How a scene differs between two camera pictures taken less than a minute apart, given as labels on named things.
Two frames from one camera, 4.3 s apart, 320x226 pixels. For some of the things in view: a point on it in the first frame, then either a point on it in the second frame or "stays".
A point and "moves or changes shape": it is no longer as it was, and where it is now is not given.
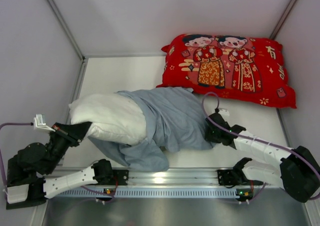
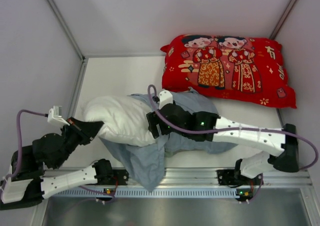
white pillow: x=114 y=118 moves or changes shape
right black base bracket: x=229 y=178 stays
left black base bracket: x=123 y=176 stays
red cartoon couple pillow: x=245 y=67 stays
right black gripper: x=211 y=130 -> x=153 y=122
